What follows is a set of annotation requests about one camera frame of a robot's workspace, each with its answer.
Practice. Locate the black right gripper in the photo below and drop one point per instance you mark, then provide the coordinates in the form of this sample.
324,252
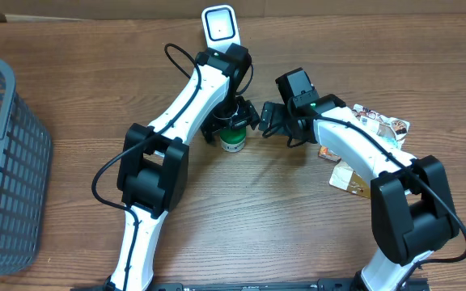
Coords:
278,112

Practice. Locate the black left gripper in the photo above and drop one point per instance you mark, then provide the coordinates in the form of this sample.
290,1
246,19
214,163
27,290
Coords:
248,115

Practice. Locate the green lid jar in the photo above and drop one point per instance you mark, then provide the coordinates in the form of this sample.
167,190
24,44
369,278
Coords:
233,140

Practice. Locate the orange Kleenex tissue pack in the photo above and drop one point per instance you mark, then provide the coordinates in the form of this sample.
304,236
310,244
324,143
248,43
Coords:
326,153

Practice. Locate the brown snack pouch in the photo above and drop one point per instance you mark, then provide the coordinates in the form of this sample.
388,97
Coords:
382,125

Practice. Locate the teal wet wipes pack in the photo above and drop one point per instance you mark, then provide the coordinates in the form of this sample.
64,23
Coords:
392,141

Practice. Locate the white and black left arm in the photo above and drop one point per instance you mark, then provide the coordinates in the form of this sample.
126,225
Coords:
154,162

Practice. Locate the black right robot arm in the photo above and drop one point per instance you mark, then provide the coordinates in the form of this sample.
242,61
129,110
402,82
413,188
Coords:
412,210

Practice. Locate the white barcode scanner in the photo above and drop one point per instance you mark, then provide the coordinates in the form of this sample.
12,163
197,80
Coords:
220,27

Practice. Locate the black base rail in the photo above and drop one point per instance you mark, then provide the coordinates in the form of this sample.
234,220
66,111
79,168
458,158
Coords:
249,287

